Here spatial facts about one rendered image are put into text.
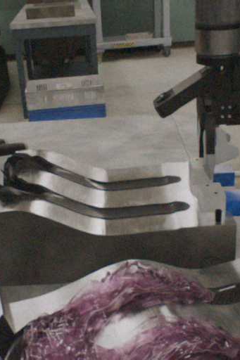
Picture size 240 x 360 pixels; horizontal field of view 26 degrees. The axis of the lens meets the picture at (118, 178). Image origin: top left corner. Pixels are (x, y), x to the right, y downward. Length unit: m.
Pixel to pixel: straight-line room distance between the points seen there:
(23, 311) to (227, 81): 0.49
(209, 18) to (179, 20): 6.54
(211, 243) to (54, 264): 0.24
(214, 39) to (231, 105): 0.11
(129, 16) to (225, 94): 6.42
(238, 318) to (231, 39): 0.43
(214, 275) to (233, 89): 0.32
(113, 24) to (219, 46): 6.43
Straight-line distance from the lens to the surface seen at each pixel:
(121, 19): 7.26
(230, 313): 0.67
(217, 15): 0.84
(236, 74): 0.88
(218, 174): 0.93
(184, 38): 7.43
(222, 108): 0.89
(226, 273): 0.75
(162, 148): 1.35
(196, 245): 0.81
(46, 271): 0.82
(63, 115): 4.01
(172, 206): 0.86
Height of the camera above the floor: 1.27
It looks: 24 degrees down
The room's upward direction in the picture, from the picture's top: 4 degrees counter-clockwise
